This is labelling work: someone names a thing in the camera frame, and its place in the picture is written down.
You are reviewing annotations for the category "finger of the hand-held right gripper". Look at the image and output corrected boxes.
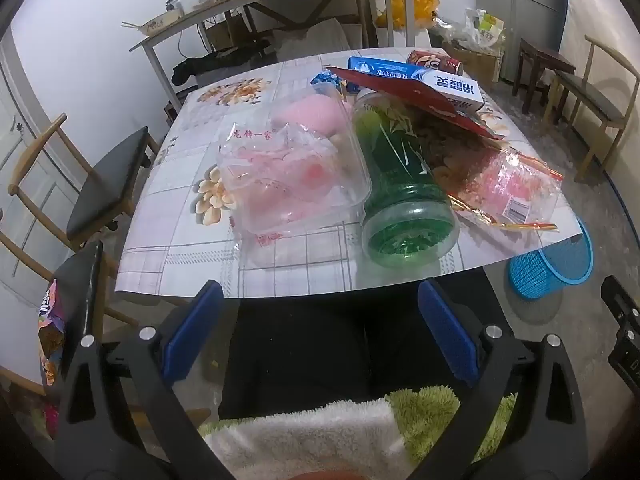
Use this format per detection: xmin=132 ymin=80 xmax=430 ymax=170
xmin=601 ymin=275 xmax=640 ymax=397

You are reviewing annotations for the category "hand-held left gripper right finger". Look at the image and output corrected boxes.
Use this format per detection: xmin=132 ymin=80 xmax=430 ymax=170
xmin=415 ymin=279 xmax=591 ymax=480

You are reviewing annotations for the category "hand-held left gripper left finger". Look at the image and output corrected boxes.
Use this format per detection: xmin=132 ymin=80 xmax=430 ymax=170
xmin=54 ymin=280 xmax=236 ymax=480

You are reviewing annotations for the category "blue plastic basket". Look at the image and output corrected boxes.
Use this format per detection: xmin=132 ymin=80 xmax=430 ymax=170
xmin=509 ymin=217 xmax=595 ymax=302

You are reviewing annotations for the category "clear plastic container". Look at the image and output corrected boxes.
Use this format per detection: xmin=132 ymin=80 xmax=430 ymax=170
xmin=240 ymin=95 xmax=373 ymax=268

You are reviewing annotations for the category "pink clear plastic wrapper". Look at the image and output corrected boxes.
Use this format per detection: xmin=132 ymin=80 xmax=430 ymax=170
xmin=450 ymin=152 xmax=563 ymax=231

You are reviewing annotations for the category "green plastic bottle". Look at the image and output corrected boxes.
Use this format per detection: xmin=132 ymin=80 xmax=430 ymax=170
xmin=350 ymin=87 xmax=461 ymax=267

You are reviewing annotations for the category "clear plastic bag red print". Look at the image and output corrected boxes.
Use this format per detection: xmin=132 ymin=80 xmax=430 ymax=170
xmin=216 ymin=120 xmax=341 ymax=236

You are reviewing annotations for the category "brown printed snack bag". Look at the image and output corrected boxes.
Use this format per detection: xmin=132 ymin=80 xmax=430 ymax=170
xmin=415 ymin=110 xmax=506 ymax=196

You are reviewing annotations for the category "red paper packet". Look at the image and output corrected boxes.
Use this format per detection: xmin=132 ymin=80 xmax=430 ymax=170
xmin=326 ymin=66 xmax=506 ymax=141

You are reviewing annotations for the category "pink round sponge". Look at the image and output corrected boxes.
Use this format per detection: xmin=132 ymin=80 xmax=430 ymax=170
xmin=272 ymin=97 xmax=351 ymax=137

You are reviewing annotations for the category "blue white toothpaste box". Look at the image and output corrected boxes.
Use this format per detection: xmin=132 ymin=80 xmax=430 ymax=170
xmin=347 ymin=56 xmax=485 ymax=111

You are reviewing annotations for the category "red drink can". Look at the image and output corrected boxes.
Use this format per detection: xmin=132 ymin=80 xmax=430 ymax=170
xmin=406 ymin=49 xmax=465 ymax=77

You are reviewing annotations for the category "blue plastic wrapper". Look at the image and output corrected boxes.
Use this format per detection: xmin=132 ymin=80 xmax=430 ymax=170
xmin=311 ymin=71 xmax=346 ymax=93

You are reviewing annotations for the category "green fluffy cloth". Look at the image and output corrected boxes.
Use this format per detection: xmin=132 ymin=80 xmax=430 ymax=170
xmin=197 ymin=385 xmax=518 ymax=466

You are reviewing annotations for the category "wooden chair black seat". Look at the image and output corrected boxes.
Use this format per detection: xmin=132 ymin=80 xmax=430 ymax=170
xmin=9 ymin=112 xmax=161 ymax=251
xmin=0 ymin=232 xmax=126 ymax=351

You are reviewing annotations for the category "colourful snack bag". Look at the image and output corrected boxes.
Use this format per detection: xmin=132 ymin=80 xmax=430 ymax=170
xmin=37 ymin=280 xmax=66 ymax=386

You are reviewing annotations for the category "white fluffy towel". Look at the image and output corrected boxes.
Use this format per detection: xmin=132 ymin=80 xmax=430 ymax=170
xmin=202 ymin=397 xmax=416 ymax=480

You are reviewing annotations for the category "wooden armchair dark seat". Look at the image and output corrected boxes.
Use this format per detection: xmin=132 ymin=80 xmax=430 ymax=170
xmin=545 ymin=35 xmax=640 ymax=183

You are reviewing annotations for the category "white door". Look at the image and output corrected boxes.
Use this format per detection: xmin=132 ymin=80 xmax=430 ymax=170
xmin=0 ymin=42 xmax=81 ymax=306

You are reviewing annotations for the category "dark wooden stool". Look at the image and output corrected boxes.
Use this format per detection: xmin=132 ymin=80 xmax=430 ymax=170
xmin=512 ymin=37 xmax=577 ymax=113

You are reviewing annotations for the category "large cardboard box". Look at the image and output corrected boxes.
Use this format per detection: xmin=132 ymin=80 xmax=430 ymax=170
xmin=440 ymin=42 xmax=501 ymax=86

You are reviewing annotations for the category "black cloth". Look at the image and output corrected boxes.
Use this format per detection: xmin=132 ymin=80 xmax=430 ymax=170
xmin=171 ymin=49 xmax=271 ymax=86

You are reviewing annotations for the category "small cardboard box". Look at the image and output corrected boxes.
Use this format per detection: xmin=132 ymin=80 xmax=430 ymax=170
xmin=205 ymin=12 xmax=251 ymax=48

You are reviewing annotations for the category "white plastic bag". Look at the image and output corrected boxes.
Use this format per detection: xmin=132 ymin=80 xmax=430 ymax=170
xmin=462 ymin=7 xmax=506 ymax=53

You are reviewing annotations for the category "patterned rectangular dish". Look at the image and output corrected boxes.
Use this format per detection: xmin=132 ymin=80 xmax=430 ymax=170
xmin=135 ymin=10 xmax=183 ymax=36

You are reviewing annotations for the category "grey sack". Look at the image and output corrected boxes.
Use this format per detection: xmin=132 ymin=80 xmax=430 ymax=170
xmin=272 ymin=17 xmax=351 ymax=63

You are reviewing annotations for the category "long wooden shelf table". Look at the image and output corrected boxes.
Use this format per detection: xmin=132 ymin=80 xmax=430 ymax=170
xmin=121 ymin=0 xmax=426 ymax=111

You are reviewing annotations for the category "yellow plastic bag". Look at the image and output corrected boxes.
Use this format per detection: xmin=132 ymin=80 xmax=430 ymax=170
xmin=376 ymin=0 xmax=441 ymax=31

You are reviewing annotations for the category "blue cable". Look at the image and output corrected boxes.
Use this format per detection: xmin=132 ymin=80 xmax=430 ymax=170
xmin=607 ymin=175 xmax=640 ymax=241

